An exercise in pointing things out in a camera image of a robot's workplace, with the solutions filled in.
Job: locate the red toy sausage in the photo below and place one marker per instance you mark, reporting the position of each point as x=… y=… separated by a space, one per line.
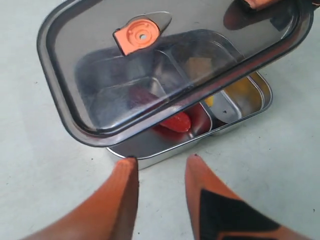
x=178 y=123

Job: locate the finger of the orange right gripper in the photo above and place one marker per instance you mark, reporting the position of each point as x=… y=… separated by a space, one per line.
x=255 y=5

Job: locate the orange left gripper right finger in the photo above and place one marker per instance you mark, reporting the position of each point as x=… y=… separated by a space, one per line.
x=217 y=213

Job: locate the stainless steel lunch box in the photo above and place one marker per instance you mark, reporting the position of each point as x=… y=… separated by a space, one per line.
x=228 y=112

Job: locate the dark transparent lunchbox lid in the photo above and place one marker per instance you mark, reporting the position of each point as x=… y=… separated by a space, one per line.
x=118 y=67

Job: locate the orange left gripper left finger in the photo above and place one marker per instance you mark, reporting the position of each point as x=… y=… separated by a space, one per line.
x=108 y=214

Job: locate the yellow toy cheese wedge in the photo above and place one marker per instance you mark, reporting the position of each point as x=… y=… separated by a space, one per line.
x=238 y=87

